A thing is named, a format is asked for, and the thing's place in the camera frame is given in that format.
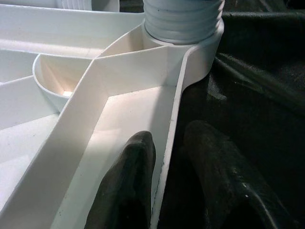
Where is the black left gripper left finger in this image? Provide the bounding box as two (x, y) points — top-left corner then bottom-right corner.
(87, 130), (157, 229)

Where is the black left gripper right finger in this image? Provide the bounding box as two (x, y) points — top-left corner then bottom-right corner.
(166, 120), (286, 229)

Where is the white plastic table top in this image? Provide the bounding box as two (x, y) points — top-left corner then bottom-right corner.
(0, 0), (224, 229)

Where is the white plastic table leg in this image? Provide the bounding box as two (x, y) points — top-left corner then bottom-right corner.
(142, 0), (226, 45)
(56, 0), (120, 12)

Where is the black plastic cover sheet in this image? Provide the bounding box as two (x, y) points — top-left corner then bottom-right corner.
(152, 0), (305, 229)

